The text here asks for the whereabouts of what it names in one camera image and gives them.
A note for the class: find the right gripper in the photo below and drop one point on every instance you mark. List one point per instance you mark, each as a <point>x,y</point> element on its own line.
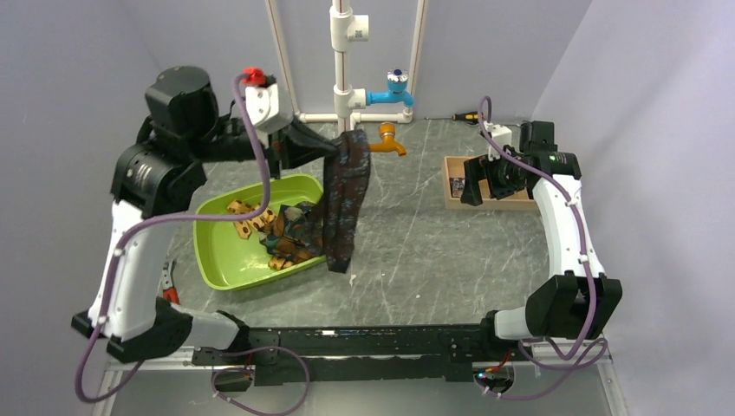
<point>480,167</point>

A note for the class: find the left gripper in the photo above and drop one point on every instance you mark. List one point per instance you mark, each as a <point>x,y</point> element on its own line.
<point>294,146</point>

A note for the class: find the dark brown floral tie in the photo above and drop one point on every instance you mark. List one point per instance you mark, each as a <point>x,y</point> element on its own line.
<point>330,225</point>

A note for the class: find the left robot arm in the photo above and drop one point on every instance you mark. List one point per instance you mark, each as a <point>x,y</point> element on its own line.
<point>154,180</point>

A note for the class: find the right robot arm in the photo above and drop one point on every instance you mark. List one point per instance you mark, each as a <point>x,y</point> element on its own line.
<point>578,297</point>

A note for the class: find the wooden compartment tray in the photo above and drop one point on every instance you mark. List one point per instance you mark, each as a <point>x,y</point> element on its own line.
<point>452,166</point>

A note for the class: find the rolled tie in tray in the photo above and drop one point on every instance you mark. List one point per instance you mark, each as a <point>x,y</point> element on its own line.
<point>456,186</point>

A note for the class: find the yellow black screwdriver back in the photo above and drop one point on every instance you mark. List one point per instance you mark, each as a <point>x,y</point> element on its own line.
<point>469,117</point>

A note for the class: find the dark teal patterned tie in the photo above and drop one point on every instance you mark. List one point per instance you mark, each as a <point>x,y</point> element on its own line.
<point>292,236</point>

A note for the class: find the orange faucet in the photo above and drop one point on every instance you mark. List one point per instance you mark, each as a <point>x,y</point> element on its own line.
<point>388,142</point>

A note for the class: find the blue faucet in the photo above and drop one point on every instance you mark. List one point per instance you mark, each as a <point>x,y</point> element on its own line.
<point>397,92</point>

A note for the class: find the white pvc pipe assembly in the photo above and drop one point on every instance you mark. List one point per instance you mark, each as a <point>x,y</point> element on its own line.
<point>332,52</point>

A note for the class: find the green plastic basin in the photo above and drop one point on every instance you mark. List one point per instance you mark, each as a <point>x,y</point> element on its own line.
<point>229,258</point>

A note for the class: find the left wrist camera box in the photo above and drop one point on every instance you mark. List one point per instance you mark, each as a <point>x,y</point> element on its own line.
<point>270,108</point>

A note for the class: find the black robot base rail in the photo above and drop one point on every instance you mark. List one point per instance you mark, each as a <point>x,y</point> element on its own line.
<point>453,353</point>

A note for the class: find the red handled pliers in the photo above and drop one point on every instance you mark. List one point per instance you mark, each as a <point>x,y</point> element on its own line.
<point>168,289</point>

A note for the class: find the aluminium frame rail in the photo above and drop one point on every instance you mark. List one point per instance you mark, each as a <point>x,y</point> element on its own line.
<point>116,372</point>

